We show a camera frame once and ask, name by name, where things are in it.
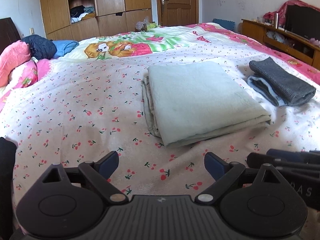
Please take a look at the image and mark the plastic bag clutter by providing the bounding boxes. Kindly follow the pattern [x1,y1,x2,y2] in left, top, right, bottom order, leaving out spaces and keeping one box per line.
[135,16,159,32]

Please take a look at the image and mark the grey folded pants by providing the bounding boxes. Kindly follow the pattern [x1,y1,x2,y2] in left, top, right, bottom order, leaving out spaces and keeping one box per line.
[247,57,316,107]

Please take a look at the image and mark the light green pants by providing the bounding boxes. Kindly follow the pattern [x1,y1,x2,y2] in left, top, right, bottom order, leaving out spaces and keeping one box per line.
[142,62,271,147]

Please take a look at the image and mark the blue cloth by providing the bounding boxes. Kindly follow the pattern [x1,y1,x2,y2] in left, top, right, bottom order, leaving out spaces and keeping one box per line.
[53,40,79,59]

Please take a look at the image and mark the steel thermos bottle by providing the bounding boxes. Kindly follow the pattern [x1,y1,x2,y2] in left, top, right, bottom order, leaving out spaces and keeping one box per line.
[273,12,279,29]

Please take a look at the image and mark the dark navy jacket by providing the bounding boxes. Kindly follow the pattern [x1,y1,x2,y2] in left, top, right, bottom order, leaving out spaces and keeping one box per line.
[22,34,57,60]

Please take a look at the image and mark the wooden wardrobe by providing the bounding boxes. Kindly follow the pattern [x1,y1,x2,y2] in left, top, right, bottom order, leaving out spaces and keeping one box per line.
[40,0,152,41]

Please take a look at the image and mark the wooden door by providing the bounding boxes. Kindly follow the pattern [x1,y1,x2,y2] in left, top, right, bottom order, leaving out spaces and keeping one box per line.
[157,0,199,27]

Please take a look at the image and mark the blue foam mat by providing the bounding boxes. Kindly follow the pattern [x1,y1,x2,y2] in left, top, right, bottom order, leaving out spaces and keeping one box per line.
[213,18,235,31]

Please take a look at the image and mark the wooden TV cabinet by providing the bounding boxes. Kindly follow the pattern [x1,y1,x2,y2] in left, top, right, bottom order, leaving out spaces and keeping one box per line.
[241,20,319,69]

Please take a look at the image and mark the red cloth on cabinet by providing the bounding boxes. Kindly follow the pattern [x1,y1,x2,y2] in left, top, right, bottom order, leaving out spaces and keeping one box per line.
[262,0,320,26]

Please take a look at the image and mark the dark wooden headboard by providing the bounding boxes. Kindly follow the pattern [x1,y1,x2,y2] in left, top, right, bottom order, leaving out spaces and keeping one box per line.
[0,17,21,54]

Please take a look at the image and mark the pink pillow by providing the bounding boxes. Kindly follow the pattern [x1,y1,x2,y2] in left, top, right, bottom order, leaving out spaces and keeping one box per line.
[0,40,31,87]

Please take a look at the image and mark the black television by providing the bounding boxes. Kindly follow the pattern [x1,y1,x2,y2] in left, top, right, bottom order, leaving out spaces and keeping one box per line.
[285,5,320,40]

